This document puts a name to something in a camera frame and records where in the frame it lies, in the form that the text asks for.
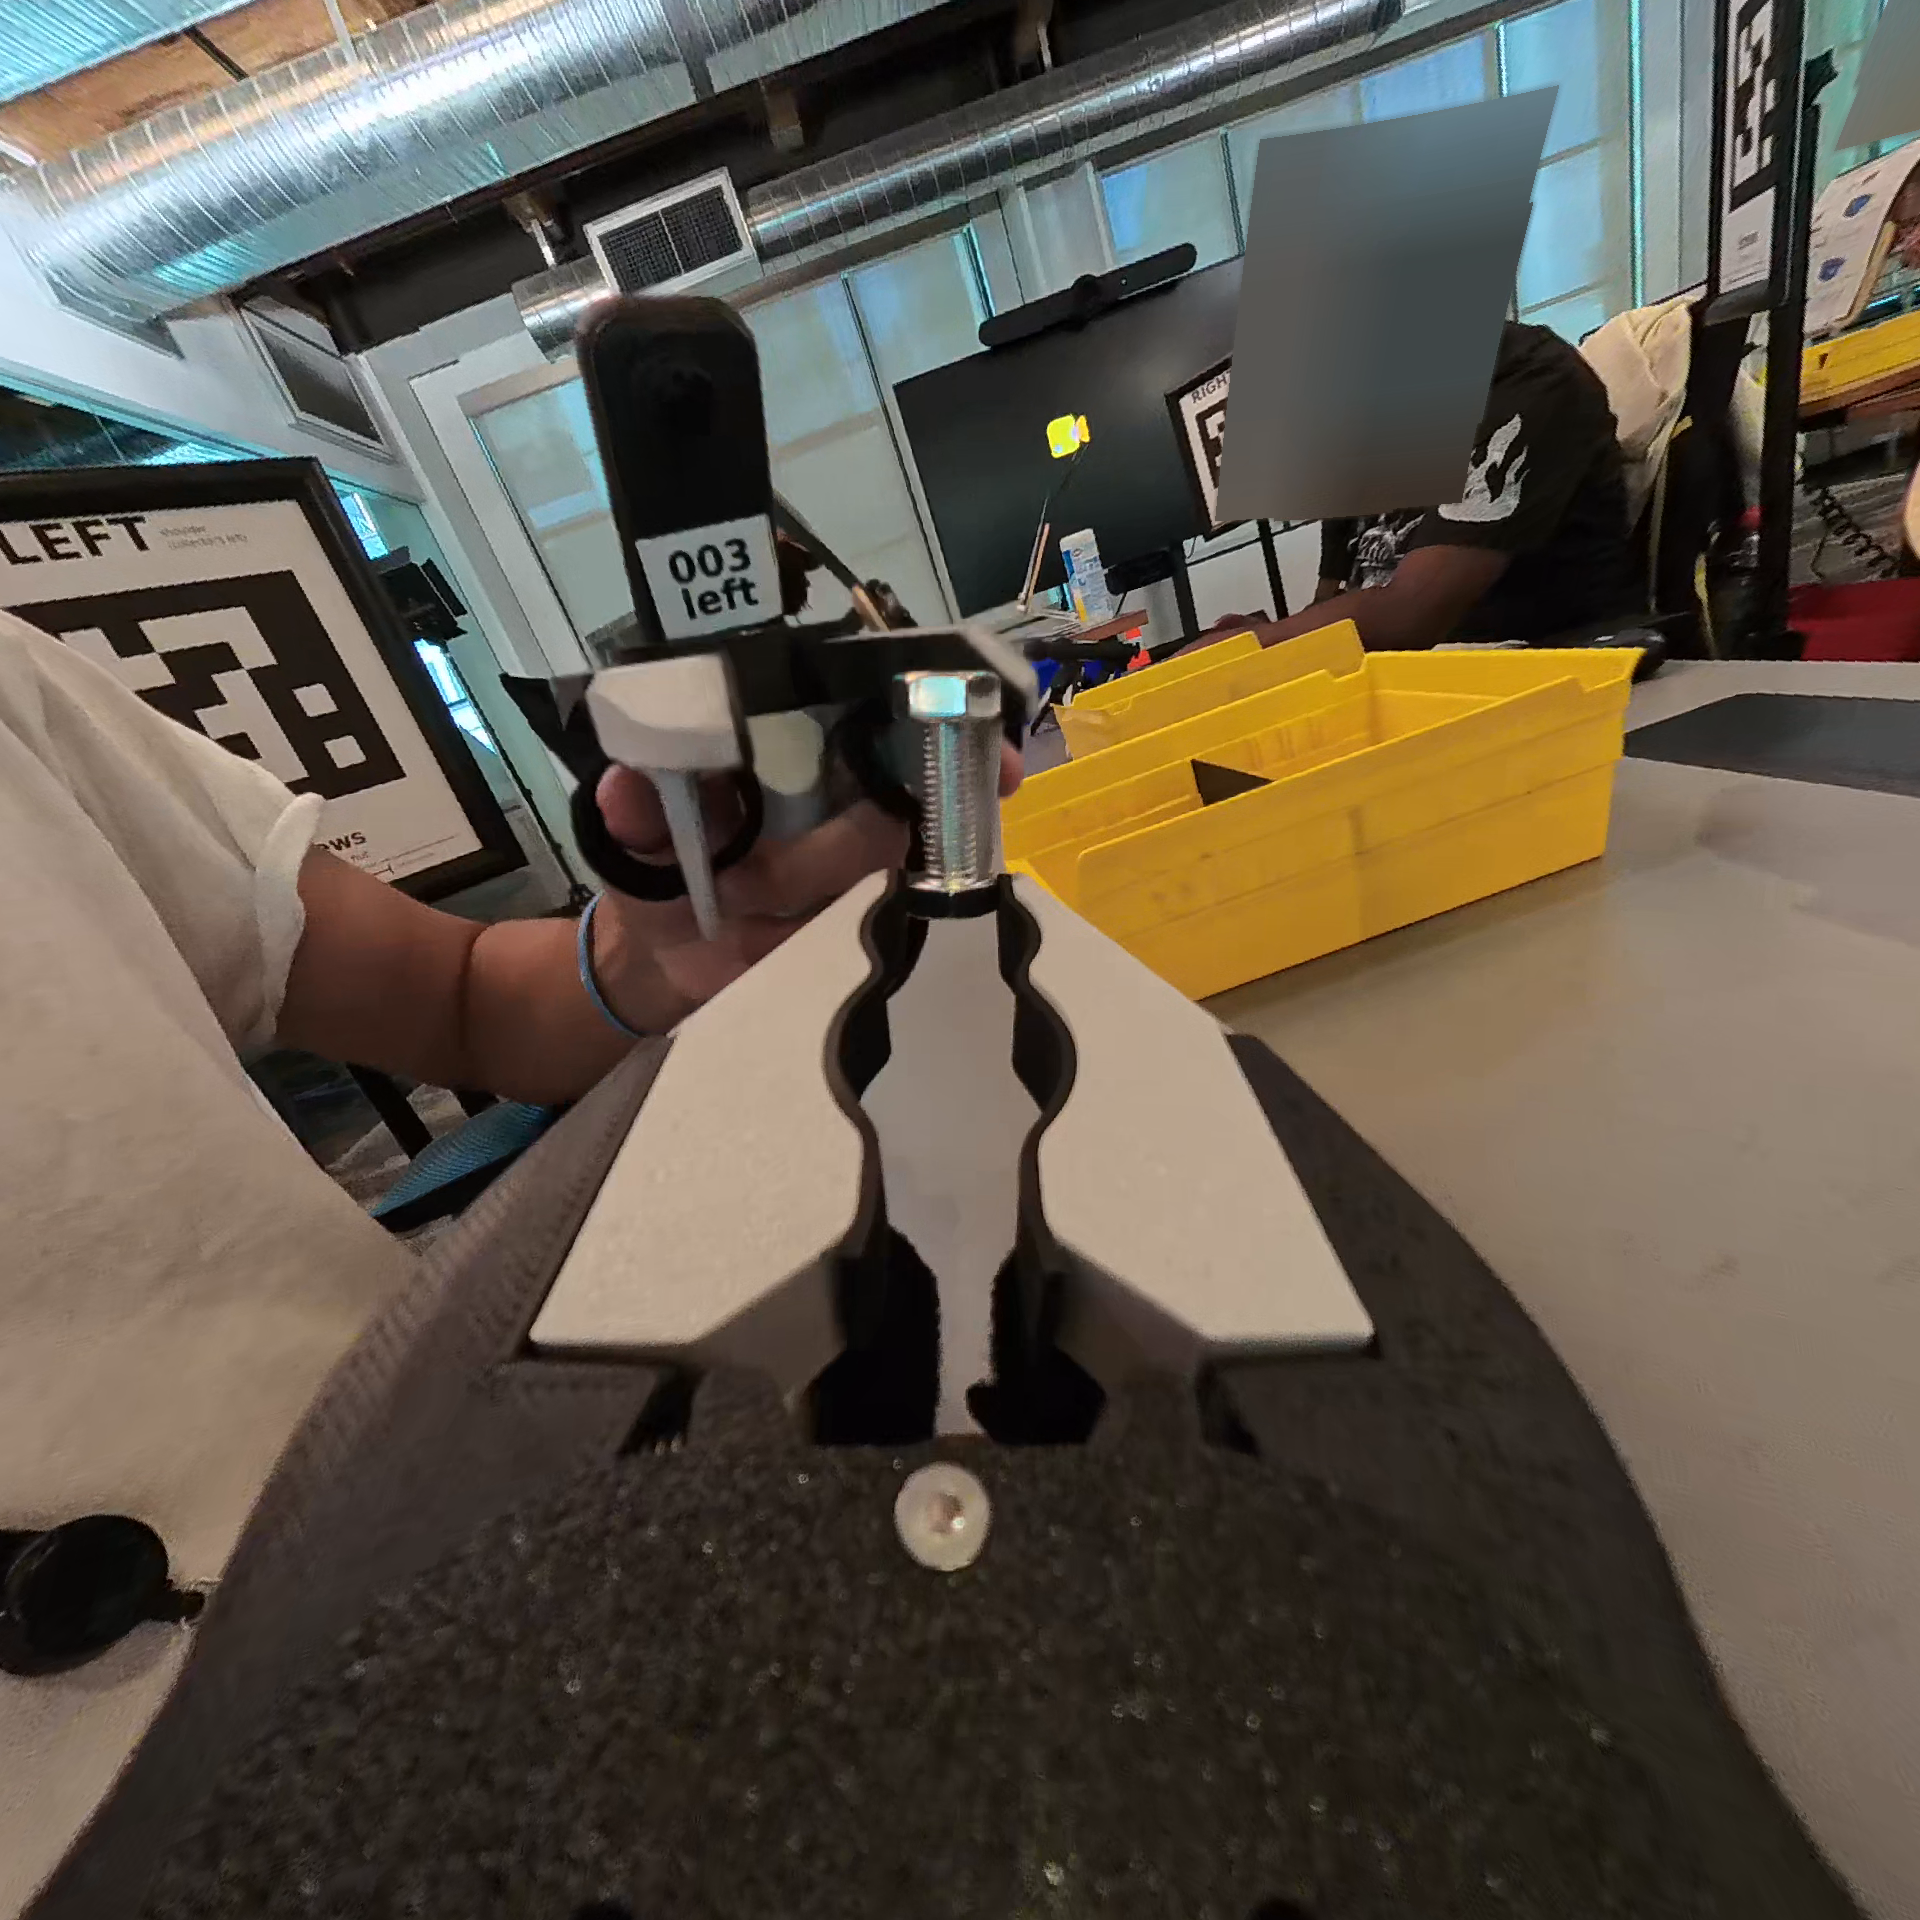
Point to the silver air duct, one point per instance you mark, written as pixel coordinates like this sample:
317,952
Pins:
450,134
135,42
977,150

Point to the grey desk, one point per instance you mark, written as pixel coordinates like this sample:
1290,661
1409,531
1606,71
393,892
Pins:
1650,1200
1783,678

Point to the person's left hand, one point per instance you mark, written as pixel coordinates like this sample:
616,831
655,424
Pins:
796,916

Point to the black video bar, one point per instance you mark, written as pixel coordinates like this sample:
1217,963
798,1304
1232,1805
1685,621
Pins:
1080,300

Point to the cream jacket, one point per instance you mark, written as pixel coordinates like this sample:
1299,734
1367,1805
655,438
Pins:
1642,376

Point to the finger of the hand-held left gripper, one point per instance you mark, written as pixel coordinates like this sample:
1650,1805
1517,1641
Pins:
1007,654
663,715

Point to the blue chair part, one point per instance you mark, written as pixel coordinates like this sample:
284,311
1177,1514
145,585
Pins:
463,1163

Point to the black bin divider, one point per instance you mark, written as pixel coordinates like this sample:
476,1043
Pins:
1222,780

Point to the marker poster on stand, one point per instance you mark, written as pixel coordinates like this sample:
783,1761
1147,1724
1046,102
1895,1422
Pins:
1750,120

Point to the black badge reel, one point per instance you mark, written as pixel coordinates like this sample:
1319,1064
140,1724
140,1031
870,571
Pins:
75,1589

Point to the person's left forearm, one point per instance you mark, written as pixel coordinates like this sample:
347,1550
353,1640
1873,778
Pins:
435,990

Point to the silver hex bolt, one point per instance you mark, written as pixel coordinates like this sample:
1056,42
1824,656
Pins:
949,780

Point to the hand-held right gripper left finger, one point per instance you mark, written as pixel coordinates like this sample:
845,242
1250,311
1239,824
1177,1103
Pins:
703,1200

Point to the blue wristband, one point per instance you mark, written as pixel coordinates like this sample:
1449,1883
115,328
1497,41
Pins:
602,976

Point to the person's white shirt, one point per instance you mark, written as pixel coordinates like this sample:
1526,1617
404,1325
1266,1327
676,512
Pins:
123,1124

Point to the white air vent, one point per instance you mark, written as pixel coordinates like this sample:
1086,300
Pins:
667,235

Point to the white wipes canister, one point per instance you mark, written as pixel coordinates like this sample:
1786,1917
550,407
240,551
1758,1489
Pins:
1089,576

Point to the black studio light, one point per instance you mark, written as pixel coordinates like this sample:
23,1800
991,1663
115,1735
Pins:
422,594

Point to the framed marker poster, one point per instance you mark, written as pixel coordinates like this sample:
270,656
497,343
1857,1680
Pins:
1195,435
225,675

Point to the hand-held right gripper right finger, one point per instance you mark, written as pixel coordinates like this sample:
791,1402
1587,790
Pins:
1183,1200

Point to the large black screen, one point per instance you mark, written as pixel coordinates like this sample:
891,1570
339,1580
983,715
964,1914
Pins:
977,481

